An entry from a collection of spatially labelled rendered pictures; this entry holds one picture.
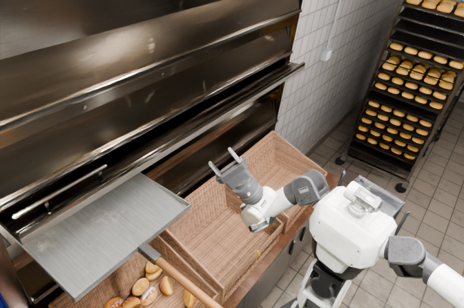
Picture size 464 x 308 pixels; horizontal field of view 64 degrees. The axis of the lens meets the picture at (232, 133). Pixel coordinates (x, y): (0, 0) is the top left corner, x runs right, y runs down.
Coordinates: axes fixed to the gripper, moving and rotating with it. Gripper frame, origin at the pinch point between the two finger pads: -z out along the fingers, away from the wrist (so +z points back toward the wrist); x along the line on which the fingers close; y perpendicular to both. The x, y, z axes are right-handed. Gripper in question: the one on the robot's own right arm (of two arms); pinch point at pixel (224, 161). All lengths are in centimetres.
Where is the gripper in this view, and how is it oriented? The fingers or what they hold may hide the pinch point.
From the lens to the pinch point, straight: 127.1
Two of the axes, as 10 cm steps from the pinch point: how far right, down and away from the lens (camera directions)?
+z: 5.8, 7.1, 4.0
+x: 8.0, -5.8, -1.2
